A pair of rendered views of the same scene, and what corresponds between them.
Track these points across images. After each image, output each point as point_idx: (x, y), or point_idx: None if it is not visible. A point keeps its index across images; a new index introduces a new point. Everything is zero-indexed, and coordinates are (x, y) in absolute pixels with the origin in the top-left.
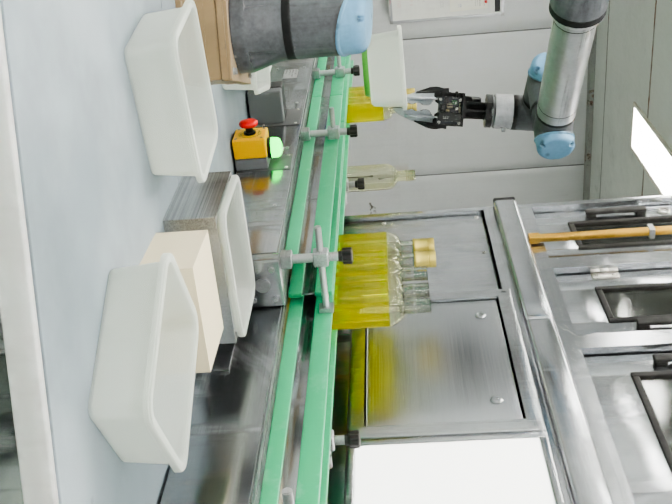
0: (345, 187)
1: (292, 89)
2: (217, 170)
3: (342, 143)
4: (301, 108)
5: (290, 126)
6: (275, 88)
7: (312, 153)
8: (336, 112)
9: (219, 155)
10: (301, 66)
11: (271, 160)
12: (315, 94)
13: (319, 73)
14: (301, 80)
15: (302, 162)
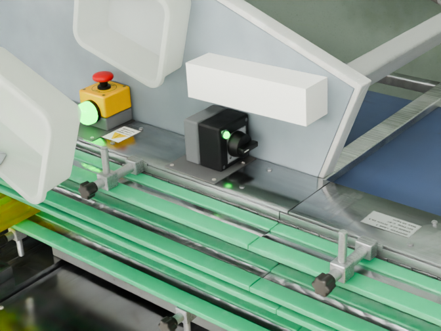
0: (152, 290)
1: (306, 201)
2: (53, 62)
3: (172, 253)
4: (213, 182)
5: (168, 161)
6: (197, 119)
7: (93, 163)
8: (183, 215)
9: (65, 59)
10: (420, 244)
11: (97, 128)
12: (284, 228)
13: (355, 246)
14: (338, 220)
15: (82, 152)
